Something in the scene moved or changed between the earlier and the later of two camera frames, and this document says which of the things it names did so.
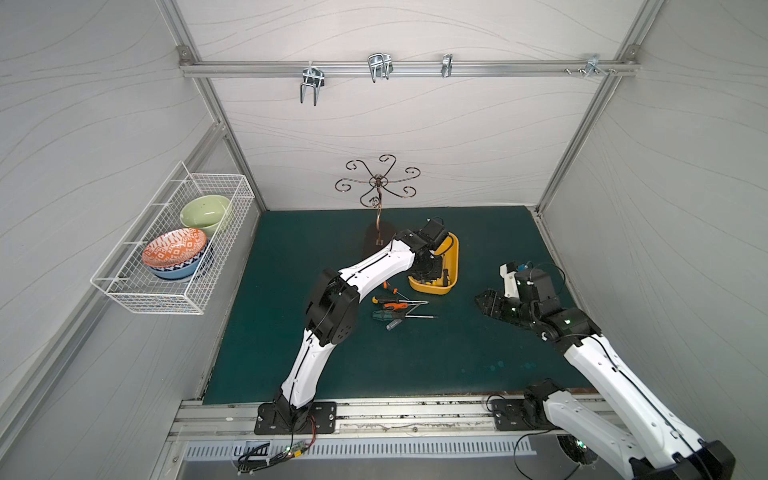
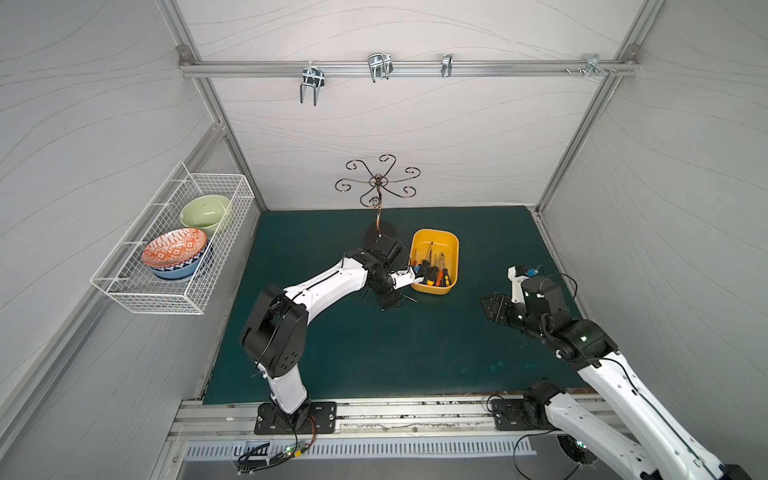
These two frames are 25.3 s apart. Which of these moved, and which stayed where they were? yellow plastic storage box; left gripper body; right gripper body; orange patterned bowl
Moved: left gripper body
Stayed: right gripper body; orange patterned bowl; yellow plastic storage box
